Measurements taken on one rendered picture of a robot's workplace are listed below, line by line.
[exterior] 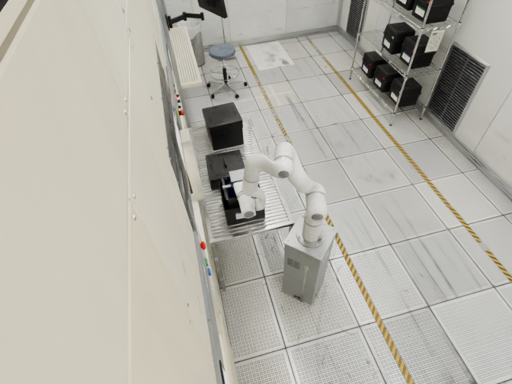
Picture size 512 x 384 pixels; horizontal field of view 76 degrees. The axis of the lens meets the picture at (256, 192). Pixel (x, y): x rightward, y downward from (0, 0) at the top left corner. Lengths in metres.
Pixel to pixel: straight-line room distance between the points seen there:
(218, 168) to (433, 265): 2.04
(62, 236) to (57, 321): 0.05
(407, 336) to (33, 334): 2.82
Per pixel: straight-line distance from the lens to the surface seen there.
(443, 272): 3.30
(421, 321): 3.02
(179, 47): 4.42
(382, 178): 3.80
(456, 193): 3.94
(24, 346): 0.20
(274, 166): 1.62
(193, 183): 2.21
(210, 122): 2.75
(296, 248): 2.19
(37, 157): 0.24
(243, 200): 1.98
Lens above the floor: 2.62
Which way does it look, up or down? 49 degrees down
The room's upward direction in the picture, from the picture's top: 4 degrees counter-clockwise
